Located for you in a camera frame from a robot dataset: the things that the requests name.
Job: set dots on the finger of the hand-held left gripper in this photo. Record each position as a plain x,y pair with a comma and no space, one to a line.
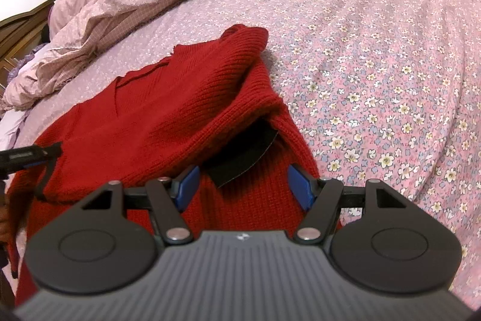
26,156

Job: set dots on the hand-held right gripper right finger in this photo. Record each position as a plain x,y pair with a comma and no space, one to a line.
299,188

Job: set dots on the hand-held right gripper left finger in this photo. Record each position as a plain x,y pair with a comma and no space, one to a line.
189,185

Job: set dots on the red knitted sweater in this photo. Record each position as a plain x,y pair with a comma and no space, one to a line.
176,106

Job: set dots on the black fabric piece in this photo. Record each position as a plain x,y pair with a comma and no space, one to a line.
244,160

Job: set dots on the lilac pillow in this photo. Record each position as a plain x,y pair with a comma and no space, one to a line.
15,80

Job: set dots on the wooden headboard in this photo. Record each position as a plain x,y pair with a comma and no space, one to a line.
22,31

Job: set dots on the floral pink bed sheet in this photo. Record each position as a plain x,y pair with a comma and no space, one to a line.
368,80

